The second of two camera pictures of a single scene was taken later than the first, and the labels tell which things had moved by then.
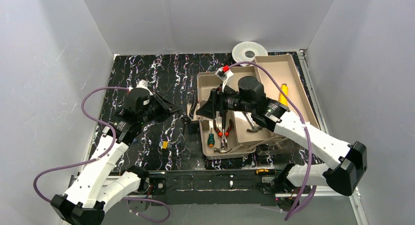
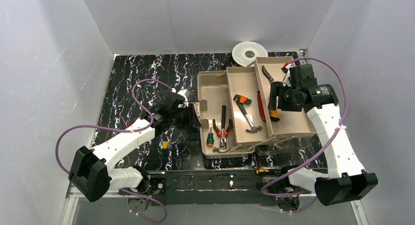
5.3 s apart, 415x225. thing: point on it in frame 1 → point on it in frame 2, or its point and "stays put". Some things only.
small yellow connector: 165,145 stays put
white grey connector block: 143,83 → 185,93
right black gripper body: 215,100 → 275,96
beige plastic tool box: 235,123 stays put
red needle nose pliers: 223,134 stays put
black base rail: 208,189 stays put
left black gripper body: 159,104 → 188,115
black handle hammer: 254,128 stays put
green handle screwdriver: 211,139 stays put
